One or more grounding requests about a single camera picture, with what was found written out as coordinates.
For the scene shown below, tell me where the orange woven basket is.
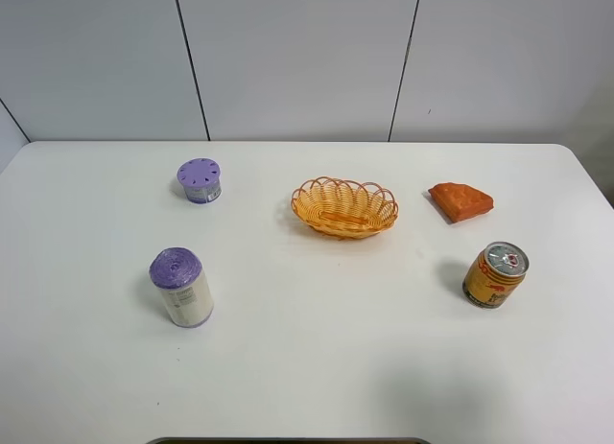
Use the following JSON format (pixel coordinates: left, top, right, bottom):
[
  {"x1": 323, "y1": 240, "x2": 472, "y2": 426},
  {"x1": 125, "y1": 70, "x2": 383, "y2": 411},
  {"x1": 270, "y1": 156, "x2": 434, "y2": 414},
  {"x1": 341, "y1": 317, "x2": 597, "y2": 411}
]
[{"x1": 291, "y1": 176, "x2": 399, "y2": 240}]

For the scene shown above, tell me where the purple trash bag roll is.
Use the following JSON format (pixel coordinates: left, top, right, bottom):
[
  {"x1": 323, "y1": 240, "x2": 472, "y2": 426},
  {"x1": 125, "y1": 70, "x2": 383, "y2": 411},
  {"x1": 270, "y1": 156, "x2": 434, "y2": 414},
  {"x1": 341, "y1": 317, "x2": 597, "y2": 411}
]
[{"x1": 149, "y1": 247, "x2": 214, "y2": 328}]

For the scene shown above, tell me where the orange triangular bread piece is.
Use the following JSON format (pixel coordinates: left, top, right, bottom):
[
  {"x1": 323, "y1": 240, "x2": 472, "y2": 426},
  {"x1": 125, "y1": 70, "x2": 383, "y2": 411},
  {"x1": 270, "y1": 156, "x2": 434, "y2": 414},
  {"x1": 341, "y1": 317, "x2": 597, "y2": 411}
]
[{"x1": 428, "y1": 182, "x2": 494, "y2": 223}]

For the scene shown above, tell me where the gold drink can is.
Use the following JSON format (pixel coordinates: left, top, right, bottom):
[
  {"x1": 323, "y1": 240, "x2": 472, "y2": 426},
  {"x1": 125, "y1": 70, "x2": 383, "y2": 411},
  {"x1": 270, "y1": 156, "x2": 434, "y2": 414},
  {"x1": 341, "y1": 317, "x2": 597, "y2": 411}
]
[{"x1": 462, "y1": 242, "x2": 530, "y2": 309}]

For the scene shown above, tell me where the purple lidded air freshener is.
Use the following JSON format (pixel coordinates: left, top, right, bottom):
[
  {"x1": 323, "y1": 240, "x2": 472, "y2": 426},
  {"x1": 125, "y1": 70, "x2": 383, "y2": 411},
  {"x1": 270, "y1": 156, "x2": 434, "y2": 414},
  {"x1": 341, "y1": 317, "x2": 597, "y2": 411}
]
[{"x1": 177, "y1": 157, "x2": 222, "y2": 204}]

